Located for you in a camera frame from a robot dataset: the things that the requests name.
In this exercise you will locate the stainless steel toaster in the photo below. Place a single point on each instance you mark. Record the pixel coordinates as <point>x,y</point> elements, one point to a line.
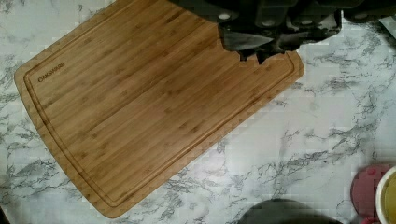
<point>390,24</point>

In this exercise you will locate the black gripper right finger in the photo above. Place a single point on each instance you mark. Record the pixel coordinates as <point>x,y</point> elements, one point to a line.
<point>290,40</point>

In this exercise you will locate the dark grey round object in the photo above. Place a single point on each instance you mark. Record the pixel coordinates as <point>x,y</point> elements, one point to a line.
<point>284,211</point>

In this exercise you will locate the bamboo cutting board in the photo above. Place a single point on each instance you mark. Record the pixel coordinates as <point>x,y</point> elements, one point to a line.
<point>138,91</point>

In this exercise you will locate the white bowl with yellow liquid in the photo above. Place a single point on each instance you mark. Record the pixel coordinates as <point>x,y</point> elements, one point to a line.
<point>385,198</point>

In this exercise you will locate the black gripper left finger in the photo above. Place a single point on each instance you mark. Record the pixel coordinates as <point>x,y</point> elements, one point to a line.
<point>247,40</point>

